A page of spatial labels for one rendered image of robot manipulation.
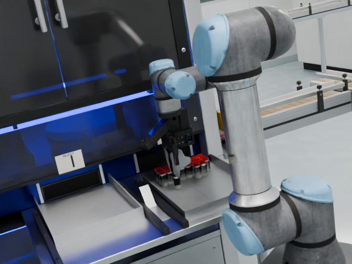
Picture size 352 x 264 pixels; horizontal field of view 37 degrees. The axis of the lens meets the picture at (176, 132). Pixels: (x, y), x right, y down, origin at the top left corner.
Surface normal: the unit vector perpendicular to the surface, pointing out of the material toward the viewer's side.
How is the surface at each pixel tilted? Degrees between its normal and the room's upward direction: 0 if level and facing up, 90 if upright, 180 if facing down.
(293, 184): 8
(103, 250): 0
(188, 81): 90
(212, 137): 90
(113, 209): 0
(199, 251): 90
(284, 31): 88
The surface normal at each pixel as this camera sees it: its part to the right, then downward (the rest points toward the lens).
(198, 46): -0.92, 0.14
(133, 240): -0.17, -0.94
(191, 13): 0.40, 0.21
